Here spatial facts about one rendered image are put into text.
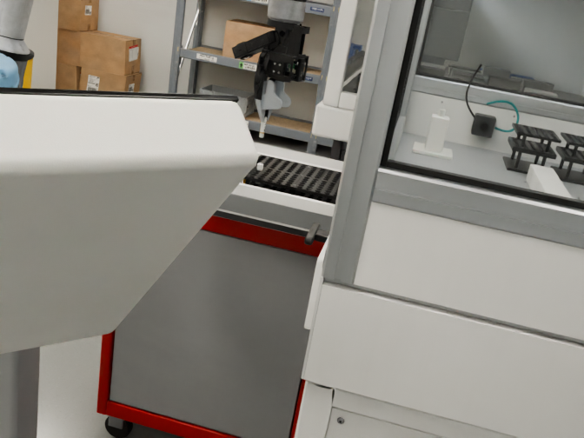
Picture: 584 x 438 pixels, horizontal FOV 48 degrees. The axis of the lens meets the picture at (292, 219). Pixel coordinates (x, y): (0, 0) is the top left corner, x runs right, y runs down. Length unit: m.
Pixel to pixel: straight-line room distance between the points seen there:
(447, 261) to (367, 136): 0.17
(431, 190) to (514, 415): 0.30
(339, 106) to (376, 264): 1.37
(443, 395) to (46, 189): 0.60
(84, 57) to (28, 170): 5.46
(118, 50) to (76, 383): 3.85
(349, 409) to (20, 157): 0.63
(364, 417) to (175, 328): 0.89
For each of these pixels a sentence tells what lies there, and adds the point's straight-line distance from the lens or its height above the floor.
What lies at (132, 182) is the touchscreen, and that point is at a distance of 0.38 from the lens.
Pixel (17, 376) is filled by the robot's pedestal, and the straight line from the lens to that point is 1.34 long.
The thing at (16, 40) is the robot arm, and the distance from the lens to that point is 1.33.
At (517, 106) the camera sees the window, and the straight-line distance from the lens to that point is 0.75.
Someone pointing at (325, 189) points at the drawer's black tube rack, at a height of 0.90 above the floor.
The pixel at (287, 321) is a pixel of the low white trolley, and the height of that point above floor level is 0.50.
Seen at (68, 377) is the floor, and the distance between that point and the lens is 2.22.
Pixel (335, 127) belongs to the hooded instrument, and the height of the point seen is 0.84.
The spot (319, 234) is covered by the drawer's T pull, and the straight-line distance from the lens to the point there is 1.01.
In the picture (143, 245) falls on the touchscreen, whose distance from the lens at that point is 0.47.
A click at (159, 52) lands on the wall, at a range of 5.94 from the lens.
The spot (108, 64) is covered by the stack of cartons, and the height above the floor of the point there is 0.34.
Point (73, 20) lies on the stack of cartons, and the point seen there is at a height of 0.64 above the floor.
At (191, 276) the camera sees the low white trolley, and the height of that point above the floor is 0.56.
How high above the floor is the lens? 1.28
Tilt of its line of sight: 20 degrees down
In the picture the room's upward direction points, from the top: 10 degrees clockwise
